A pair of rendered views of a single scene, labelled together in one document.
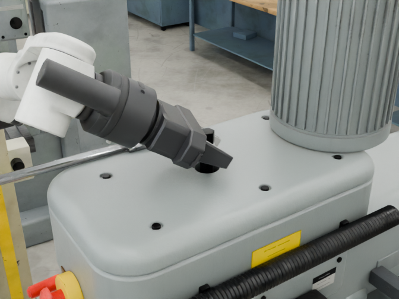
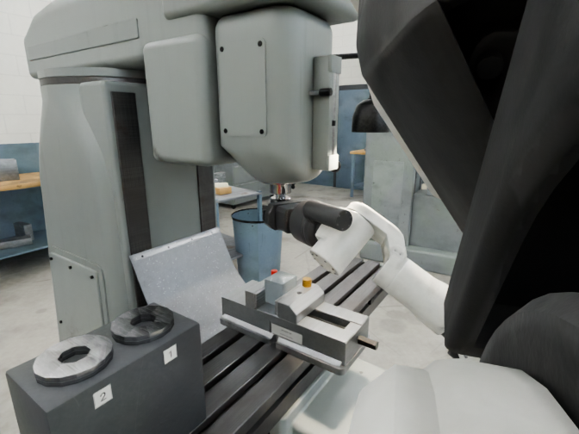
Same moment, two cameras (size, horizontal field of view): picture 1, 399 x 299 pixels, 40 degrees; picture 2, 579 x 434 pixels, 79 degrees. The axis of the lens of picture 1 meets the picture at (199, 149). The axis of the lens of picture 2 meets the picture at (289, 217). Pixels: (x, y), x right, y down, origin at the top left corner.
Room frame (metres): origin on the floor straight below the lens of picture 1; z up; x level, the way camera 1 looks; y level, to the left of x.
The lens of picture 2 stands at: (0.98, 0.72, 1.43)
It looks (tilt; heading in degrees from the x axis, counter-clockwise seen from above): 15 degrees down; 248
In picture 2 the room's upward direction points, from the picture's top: straight up
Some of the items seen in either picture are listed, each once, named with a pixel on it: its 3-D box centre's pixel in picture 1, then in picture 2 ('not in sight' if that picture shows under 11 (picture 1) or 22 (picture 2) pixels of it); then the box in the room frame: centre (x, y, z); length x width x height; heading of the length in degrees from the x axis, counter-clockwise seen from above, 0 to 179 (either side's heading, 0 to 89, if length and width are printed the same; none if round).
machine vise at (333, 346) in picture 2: not in sight; (291, 311); (0.69, 0.01, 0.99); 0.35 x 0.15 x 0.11; 123
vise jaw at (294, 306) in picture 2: not in sight; (300, 300); (0.67, 0.04, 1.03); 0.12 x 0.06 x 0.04; 33
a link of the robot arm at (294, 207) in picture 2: not in sight; (302, 220); (0.69, 0.08, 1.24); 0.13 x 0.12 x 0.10; 9
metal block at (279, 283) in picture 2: not in sight; (281, 288); (0.70, -0.01, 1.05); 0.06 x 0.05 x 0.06; 33
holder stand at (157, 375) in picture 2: not in sight; (120, 394); (1.05, 0.21, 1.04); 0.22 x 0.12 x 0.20; 33
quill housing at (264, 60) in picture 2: not in sight; (278, 103); (0.70, -0.02, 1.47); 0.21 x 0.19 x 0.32; 34
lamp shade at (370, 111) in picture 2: not in sight; (371, 114); (0.57, 0.13, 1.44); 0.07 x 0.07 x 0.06
